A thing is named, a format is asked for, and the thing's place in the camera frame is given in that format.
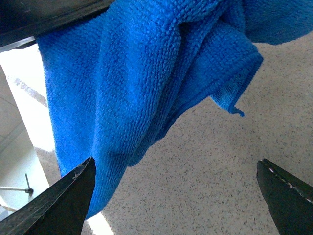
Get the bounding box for right gripper black finger holding cloth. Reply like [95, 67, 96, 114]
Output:
[0, 0, 113, 49]

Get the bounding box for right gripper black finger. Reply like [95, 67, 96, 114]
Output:
[0, 157, 96, 235]
[256, 159, 313, 235]

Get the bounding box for metal stand leg on floor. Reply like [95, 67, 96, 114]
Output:
[0, 174, 34, 195]

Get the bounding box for blue microfiber cloth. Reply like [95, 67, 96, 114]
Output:
[37, 0, 313, 217]

